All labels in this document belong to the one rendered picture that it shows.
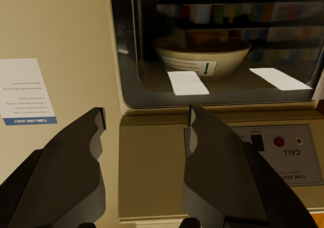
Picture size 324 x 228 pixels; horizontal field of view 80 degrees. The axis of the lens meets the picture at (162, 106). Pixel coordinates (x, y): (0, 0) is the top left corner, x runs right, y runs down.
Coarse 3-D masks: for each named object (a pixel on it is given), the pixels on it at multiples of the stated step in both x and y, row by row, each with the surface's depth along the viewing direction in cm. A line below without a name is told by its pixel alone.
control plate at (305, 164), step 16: (240, 128) 29; (256, 128) 29; (272, 128) 29; (288, 128) 29; (304, 128) 29; (272, 144) 29; (288, 144) 29; (304, 144) 29; (272, 160) 28; (288, 160) 28; (304, 160) 28; (288, 176) 27; (304, 176) 27; (320, 176) 27
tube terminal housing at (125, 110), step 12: (108, 0) 23; (108, 12) 24; (120, 96) 30; (156, 108) 31; (168, 108) 31; (180, 108) 31; (204, 108) 31; (216, 108) 31; (228, 108) 31; (240, 108) 32; (252, 108) 32; (264, 108) 32; (276, 108) 32; (288, 108) 32; (300, 108) 32; (312, 108) 32
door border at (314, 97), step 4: (320, 76) 28; (320, 80) 28; (320, 84) 29; (316, 88) 29; (320, 88) 29; (316, 92) 29; (320, 92) 29; (312, 96) 30; (316, 96) 30; (320, 96) 30
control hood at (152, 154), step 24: (144, 120) 30; (168, 120) 30; (240, 120) 30; (264, 120) 30; (288, 120) 30; (312, 120) 30; (120, 144) 28; (144, 144) 28; (168, 144) 28; (120, 168) 27; (144, 168) 27; (168, 168) 27; (120, 192) 26; (144, 192) 26; (168, 192) 26; (312, 192) 27; (120, 216) 26; (144, 216) 26; (168, 216) 26
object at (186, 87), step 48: (144, 0) 22; (192, 0) 22; (240, 0) 23; (288, 0) 23; (144, 48) 25; (192, 48) 25; (240, 48) 25; (288, 48) 26; (144, 96) 28; (192, 96) 28; (240, 96) 29; (288, 96) 29
